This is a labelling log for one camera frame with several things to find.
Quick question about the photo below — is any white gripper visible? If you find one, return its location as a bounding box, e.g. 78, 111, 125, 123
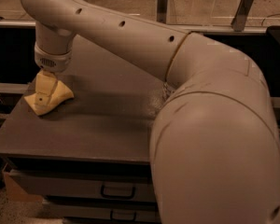
32, 45, 72, 109

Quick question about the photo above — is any grey drawer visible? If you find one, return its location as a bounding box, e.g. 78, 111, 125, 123
9, 169, 156, 203
43, 200, 161, 223

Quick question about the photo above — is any grey upper drawer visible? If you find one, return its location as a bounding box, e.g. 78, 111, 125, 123
9, 169, 156, 203

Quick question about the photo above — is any right metal bracket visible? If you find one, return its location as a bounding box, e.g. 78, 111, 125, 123
231, 0, 254, 32

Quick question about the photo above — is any grey lower drawer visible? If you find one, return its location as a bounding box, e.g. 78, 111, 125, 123
43, 200, 161, 223

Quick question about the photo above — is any middle metal bracket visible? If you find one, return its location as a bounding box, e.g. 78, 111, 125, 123
157, 0, 168, 23

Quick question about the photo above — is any clear plastic water bottle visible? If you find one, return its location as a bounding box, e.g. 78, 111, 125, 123
162, 82, 175, 101

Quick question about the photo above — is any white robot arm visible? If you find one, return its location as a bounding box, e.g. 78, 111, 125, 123
21, 0, 280, 224

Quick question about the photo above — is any metal bracket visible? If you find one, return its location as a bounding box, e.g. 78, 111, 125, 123
231, 0, 254, 32
157, 0, 168, 23

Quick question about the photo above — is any yellow sponge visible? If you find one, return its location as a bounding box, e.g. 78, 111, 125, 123
24, 80, 74, 116

